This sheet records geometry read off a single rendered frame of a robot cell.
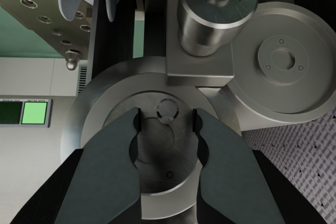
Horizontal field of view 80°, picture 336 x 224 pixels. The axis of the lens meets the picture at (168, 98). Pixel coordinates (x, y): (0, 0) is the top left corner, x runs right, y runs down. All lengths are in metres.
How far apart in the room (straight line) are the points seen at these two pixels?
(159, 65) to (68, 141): 0.10
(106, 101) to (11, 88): 3.46
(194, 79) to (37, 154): 0.48
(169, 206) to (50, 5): 0.36
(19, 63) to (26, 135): 3.11
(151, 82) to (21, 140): 0.47
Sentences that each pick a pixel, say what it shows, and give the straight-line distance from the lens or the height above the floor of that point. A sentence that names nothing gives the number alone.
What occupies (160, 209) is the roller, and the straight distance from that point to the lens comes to 0.17.
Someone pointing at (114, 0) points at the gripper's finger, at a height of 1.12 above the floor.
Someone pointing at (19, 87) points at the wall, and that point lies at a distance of 3.55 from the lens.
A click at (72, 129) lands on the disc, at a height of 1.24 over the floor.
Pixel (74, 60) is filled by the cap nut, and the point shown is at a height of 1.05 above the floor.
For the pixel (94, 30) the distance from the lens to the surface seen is 0.22.
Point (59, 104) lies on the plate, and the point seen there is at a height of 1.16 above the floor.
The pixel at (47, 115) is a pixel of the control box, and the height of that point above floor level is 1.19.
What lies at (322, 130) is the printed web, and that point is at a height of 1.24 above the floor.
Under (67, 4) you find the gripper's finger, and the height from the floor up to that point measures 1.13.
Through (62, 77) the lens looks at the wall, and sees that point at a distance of 3.30.
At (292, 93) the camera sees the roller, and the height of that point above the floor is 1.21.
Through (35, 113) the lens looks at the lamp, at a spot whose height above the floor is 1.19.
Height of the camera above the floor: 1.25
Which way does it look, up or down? 12 degrees down
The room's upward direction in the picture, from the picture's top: 180 degrees counter-clockwise
